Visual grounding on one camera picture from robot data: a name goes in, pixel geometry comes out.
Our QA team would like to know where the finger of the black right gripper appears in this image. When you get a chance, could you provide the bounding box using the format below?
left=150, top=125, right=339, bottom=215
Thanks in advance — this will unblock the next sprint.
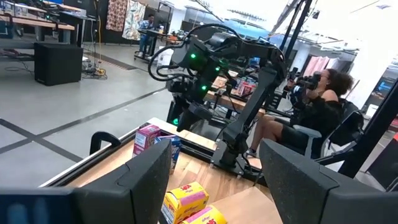
left=194, top=103, right=216, bottom=122
left=176, top=105, right=197, bottom=133

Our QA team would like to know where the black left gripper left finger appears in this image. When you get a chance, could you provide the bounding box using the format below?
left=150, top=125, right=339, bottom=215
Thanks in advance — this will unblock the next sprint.
left=73, top=139, right=173, bottom=224

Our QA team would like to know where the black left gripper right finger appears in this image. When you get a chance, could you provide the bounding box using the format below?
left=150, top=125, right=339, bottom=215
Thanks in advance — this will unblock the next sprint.
left=259, top=138, right=398, bottom=224

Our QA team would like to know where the blue cereal box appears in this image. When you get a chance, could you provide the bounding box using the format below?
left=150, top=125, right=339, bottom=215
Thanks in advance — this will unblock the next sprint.
left=154, top=134, right=182, bottom=175

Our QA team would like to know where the pink cereal box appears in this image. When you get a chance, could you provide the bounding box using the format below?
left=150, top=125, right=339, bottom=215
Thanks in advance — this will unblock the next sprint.
left=132, top=124, right=162, bottom=159

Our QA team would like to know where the yellow cereal box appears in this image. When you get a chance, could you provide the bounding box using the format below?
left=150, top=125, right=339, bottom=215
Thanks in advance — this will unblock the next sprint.
left=160, top=181, right=210, bottom=224
left=180, top=204, right=228, bottom=224

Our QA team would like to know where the cluttered wooden table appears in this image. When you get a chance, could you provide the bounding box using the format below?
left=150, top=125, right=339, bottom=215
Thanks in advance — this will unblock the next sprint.
left=205, top=76, right=268, bottom=116

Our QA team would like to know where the white bucket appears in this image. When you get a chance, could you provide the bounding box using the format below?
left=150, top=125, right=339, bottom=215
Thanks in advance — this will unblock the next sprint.
left=157, top=46, right=174, bottom=68

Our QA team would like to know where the red box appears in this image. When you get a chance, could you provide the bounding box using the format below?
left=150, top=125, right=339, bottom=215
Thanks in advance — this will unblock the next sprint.
left=238, top=81, right=256, bottom=96

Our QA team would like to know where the black cart table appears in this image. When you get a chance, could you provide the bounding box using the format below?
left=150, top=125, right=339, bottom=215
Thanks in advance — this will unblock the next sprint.
left=133, top=28, right=175, bottom=62

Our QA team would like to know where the black table clamp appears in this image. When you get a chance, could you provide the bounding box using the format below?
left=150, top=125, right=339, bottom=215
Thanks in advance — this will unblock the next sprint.
left=89, top=131, right=122, bottom=156

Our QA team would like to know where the person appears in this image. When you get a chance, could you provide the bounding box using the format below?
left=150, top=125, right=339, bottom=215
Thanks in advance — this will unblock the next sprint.
left=245, top=67, right=355, bottom=158
left=136, top=14, right=155, bottom=58

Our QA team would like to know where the black office chair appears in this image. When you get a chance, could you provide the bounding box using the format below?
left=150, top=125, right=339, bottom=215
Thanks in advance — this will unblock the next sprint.
left=292, top=98, right=365, bottom=166

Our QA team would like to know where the pale patterned hanging cloth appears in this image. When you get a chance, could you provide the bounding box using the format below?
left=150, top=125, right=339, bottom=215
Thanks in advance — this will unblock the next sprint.
left=121, top=0, right=146, bottom=41

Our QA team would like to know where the red patterned hanging cloth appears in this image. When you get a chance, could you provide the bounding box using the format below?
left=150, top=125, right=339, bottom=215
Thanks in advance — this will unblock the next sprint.
left=105, top=0, right=129, bottom=32

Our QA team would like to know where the pink hanging cloth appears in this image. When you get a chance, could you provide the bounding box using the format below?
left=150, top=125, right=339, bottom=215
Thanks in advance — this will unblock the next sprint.
left=303, top=55, right=338, bottom=77

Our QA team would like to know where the black slanted pole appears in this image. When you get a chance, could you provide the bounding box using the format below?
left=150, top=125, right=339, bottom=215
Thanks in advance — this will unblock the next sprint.
left=269, top=0, right=313, bottom=60

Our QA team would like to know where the black cabinet box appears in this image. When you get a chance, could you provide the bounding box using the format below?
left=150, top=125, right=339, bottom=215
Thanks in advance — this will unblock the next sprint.
left=33, top=42, right=84, bottom=87

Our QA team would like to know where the wooden workbench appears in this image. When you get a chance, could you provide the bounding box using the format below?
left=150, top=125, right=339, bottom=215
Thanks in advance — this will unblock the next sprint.
left=0, top=12, right=76, bottom=44

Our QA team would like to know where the black aluminium table frame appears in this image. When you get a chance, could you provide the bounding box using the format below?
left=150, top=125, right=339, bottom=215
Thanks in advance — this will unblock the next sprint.
left=39, top=123, right=270, bottom=188

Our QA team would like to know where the floor cable tangle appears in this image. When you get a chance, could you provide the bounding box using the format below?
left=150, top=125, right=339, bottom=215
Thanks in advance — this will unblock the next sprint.
left=81, top=58, right=108, bottom=80

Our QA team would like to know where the black frame upright post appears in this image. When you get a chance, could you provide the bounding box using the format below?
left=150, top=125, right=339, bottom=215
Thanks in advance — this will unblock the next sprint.
left=338, top=79, right=398, bottom=180

